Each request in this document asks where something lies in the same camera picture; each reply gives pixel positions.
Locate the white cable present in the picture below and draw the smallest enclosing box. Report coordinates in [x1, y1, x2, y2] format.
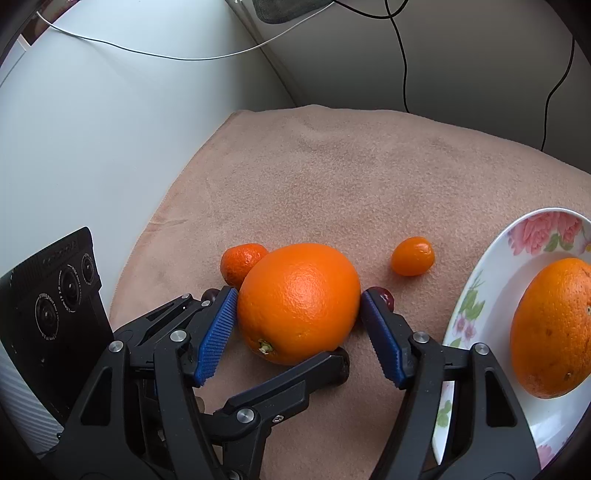
[34, 0, 335, 62]

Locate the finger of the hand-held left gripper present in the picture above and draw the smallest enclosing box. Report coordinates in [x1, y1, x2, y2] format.
[203, 347, 350, 446]
[114, 293, 219, 367]

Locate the small mandarin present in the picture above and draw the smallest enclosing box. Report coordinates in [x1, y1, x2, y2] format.
[220, 243, 269, 289]

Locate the large orange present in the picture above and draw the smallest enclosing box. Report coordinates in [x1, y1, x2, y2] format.
[510, 257, 591, 400]
[237, 243, 362, 366]

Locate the black cable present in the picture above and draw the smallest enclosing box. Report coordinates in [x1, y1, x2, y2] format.
[332, 0, 411, 114]
[540, 37, 576, 152]

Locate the orange kumquat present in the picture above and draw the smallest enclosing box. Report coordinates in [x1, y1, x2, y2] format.
[391, 236, 435, 277]

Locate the dark red cherry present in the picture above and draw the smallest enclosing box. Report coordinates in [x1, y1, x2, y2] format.
[373, 286, 396, 312]

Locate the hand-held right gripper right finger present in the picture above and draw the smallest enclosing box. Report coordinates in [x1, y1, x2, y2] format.
[360, 288, 543, 480]

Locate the white floral plate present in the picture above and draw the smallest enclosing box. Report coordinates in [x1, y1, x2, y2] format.
[431, 208, 591, 472]

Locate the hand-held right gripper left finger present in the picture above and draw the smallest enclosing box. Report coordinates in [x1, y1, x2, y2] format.
[44, 286, 259, 480]

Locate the white ribbed panel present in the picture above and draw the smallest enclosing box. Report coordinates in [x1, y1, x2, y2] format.
[0, 355, 63, 457]

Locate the beige pink towel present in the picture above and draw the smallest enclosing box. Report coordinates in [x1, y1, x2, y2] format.
[111, 105, 591, 480]

